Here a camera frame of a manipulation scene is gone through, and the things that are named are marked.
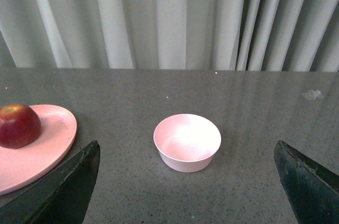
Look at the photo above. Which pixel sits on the pale pink bowl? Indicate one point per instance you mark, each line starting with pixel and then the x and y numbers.
pixel 187 143

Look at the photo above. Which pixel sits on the pink plate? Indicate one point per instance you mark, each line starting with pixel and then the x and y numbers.
pixel 23 166

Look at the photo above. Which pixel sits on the crumpled clear tape scrap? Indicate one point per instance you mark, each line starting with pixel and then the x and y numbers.
pixel 313 95

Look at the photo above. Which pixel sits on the white curtain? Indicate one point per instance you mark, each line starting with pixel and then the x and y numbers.
pixel 271 35

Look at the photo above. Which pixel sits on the red apple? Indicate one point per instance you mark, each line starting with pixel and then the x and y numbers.
pixel 20 126

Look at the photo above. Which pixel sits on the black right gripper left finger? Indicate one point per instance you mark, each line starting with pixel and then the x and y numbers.
pixel 62 196

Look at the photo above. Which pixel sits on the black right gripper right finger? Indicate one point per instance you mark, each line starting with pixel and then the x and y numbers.
pixel 311 188

